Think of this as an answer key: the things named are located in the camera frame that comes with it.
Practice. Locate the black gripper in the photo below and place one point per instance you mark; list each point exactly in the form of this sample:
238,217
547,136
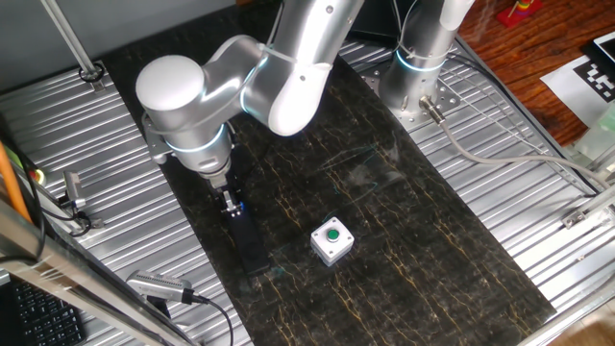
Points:
222,188

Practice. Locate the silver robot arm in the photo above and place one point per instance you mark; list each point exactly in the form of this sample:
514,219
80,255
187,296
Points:
173,91

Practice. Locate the black soundbar speaker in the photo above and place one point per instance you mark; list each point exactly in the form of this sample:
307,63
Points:
250,245

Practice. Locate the white green push-button box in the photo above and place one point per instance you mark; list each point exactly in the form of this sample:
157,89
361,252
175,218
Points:
331,242

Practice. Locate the grey clamp tool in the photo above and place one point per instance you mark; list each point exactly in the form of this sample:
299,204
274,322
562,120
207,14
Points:
73,187

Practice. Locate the black marble pattern mat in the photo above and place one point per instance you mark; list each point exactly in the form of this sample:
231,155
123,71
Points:
408,240

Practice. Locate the red yellow emergency button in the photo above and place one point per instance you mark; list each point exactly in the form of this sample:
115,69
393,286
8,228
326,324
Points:
38,177

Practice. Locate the black keyboard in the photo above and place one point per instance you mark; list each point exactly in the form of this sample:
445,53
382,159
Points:
43,319

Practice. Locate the orange pole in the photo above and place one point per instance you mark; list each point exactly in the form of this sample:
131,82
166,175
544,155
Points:
12,187

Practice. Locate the paper with black marker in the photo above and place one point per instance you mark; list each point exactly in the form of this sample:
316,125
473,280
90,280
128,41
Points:
572,93

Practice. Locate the translucent plastic container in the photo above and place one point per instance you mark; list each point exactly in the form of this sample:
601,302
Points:
600,132

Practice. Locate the white screen tablet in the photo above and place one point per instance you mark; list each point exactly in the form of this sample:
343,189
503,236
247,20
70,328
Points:
606,48

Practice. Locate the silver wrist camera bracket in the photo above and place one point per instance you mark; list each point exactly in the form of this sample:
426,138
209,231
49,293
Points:
154,144

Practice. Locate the silver ribbed depth camera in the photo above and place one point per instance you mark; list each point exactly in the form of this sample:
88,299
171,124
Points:
156,286

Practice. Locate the aluminium frame bar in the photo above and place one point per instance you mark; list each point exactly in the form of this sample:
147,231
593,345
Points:
72,276

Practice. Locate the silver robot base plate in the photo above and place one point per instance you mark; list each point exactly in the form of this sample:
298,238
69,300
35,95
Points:
444,103

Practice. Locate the aluminium camera pole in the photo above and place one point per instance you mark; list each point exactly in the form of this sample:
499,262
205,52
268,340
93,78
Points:
67,33

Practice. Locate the aluminium rail with bracket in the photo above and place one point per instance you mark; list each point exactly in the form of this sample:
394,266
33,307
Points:
591,209

